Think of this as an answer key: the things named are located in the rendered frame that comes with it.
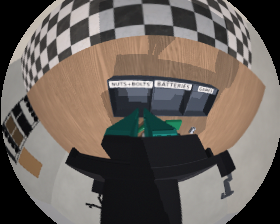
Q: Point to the green battery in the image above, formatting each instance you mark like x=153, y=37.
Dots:
x=141, y=128

